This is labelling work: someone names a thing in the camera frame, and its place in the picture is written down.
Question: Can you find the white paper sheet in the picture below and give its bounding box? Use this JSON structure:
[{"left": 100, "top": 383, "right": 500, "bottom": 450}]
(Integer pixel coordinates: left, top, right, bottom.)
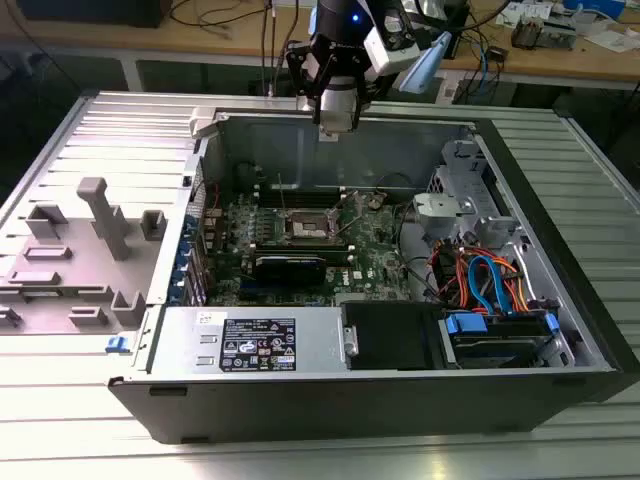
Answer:
[{"left": 583, "top": 27, "right": 640, "bottom": 55}]

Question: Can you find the green motherboard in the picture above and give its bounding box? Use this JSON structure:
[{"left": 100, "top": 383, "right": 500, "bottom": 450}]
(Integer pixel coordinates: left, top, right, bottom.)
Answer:
[{"left": 199, "top": 184, "right": 419, "bottom": 309}]

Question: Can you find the hard disk in blue carrier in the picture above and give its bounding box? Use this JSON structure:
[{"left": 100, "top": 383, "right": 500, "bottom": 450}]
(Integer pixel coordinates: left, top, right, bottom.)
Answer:
[{"left": 438, "top": 308, "right": 562, "bottom": 370}]

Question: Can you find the black grey PC case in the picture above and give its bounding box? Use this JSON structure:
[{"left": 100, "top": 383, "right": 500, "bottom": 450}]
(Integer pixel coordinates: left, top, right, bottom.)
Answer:
[{"left": 107, "top": 104, "right": 640, "bottom": 446}]

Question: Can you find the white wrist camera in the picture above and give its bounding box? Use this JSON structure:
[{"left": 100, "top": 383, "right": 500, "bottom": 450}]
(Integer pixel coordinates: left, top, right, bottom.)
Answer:
[{"left": 363, "top": 27, "right": 420, "bottom": 77}]

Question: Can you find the red orange wire bundle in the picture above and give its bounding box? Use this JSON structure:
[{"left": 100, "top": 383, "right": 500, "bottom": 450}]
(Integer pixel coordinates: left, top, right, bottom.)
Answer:
[{"left": 430, "top": 241, "right": 474, "bottom": 302}]

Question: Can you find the silver drive bay cage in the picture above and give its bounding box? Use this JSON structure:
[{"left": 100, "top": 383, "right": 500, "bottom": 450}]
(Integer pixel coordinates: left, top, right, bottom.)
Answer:
[{"left": 427, "top": 139, "right": 524, "bottom": 236}]

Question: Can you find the grey parts rack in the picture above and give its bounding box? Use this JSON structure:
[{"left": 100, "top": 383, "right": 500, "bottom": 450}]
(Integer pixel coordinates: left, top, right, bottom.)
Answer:
[{"left": 0, "top": 177, "right": 169, "bottom": 336}]

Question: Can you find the silver power supply unit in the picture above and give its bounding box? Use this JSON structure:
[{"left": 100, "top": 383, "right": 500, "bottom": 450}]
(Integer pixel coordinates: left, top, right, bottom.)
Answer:
[{"left": 144, "top": 304, "right": 361, "bottom": 375}]

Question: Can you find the black plastic shroud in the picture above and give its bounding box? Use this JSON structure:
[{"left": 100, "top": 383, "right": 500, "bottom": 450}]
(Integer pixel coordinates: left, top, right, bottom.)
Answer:
[{"left": 341, "top": 301, "right": 445, "bottom": 372}]

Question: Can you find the blue flat wire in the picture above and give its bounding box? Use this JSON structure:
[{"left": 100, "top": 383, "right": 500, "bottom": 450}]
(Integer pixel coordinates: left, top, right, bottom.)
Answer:
[{"left": 468, "top": 253, "right": 507, "bottom": 315}]

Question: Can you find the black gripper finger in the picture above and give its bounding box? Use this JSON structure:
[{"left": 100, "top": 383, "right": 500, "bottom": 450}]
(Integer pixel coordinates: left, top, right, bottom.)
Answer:
[
  {"left": 349, "top": 68, "right": 391, "bottom": 133},
  {"left": 285, "top": 41, "right": 332, "bottom": 126}
]

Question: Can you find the heat sink cooler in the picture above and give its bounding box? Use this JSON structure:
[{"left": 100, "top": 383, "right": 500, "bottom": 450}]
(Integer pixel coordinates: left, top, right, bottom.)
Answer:
[{"left": 510, "top": 13, "right": 545, "bottom": 50}]

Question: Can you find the white leaflet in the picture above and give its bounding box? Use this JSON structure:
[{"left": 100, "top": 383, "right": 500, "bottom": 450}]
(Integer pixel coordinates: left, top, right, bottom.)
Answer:
[{"left": 497, "top": 1, "right": 554, "bottom": 27}]

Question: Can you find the blue cable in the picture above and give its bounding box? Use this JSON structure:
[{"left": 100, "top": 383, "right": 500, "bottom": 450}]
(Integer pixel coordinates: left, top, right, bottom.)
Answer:
[{"left": 476, "top": 37, "right": 496, "bottom": 99}]

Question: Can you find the black graphics card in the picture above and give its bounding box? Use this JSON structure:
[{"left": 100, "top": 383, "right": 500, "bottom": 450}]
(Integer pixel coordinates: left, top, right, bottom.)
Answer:
[{"left": 252, "top": 254, "right": 329, "bottom": 289}]

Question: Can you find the black upright box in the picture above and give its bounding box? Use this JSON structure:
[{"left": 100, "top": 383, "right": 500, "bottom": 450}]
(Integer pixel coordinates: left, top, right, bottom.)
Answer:
[{"left": 439, "top": 0, "right": 472, "bottom": 60}]

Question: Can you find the small electronics box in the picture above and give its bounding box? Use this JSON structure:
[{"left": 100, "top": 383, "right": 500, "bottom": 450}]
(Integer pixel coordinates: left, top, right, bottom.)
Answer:
[{"left": 542, "top": 17, "right": 584, "bottom": 51}]

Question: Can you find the wooden desk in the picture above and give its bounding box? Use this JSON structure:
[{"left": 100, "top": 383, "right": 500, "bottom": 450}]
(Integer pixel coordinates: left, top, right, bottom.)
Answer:
[{"left": 0, "top": 0, "right": 640, "bottom": 94}]

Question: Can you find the CPU socket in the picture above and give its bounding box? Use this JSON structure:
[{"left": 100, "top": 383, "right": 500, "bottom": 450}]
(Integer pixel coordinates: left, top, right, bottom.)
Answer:
[{"left": 282, "top": 205, "right": 337, "bottom": 247}]

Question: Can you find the silver CPU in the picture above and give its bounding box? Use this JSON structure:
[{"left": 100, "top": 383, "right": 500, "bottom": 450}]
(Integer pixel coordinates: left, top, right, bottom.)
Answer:
[{"left": 318, "top": 110, "right": 354, "bottom": 143}]

